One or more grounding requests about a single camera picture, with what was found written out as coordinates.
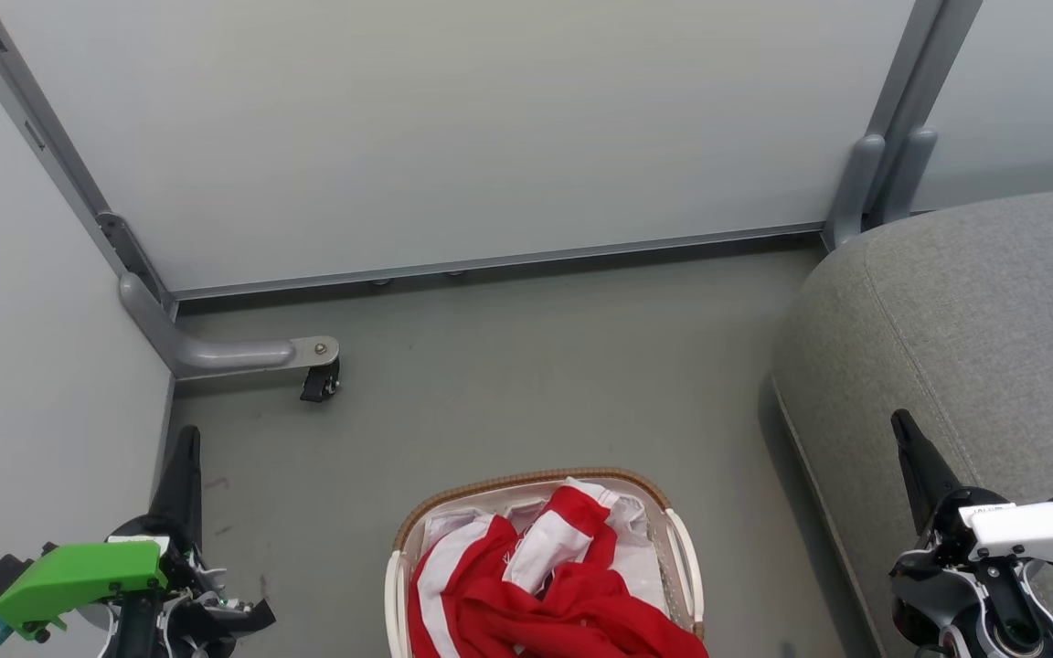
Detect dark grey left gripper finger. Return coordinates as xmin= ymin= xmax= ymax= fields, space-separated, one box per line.
xmin=150 ymin=425 xmax=203 ymax=549

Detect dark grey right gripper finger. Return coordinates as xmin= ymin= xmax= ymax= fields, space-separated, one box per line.
xmin=890 ymin=409 xmax=962 ymax=533

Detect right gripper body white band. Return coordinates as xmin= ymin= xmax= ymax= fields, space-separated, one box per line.
xmin=888 ymin=489 xmax=1053 ymax=658

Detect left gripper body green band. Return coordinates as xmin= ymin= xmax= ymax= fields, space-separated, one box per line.
xmin=0 ymin=516 xmax=276 ymax=658

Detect red garment wide white band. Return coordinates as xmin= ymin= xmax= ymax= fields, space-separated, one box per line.
xmin=408 ymin=512 xmax=710 ymax=658

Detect grey fabric sofa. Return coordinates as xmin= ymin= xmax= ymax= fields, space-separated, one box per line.
xmin=769 ymin=186 xmax=1053 ymax=658

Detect grey partition leg with caster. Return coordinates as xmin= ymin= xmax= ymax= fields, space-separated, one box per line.
xmin=118 ymin=272 xmax=342 ymax=380

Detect black caster wheel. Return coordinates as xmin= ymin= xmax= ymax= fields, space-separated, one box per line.
xmin=299 ymin=359 xmax=342 ymax=404

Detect grey curved partition leg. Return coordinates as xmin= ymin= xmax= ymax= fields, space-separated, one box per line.
xmin=878 ymin=126 xmax=939 ymax=225
xmin=822 ymin=134 xmax=887 ymax=252

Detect white basket liner cloth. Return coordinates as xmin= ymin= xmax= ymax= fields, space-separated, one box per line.
xmin=417 ymin=480 xmax=675 ymax=624

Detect woven laundry basket white handles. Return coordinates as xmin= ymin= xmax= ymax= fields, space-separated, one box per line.
xmin=385 ymin=468 xmax=706 ymax=658

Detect grey metal partition post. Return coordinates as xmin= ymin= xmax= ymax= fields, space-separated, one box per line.
xmin=865 ymin=0 xmax=984 ymax=220
xmin=0 ymin=0 xmax=176 ymax=321

